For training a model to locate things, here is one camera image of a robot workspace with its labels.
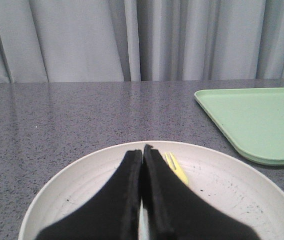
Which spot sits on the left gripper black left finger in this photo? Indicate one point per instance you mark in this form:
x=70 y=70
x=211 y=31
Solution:
x=111 y=214

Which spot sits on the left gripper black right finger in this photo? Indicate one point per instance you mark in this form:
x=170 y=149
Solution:
x=177 y=213

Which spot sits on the yellow plastic fork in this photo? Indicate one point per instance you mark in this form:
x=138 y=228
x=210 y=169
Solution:
x=175 y=167

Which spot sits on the white round plate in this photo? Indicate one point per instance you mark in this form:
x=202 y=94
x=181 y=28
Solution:
x=228 y=184

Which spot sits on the light blue plastic spoon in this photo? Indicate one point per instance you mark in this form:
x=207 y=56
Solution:
x=143 y=227

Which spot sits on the light green rectangular tray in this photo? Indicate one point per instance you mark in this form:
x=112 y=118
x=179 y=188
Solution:
x=252 y=120

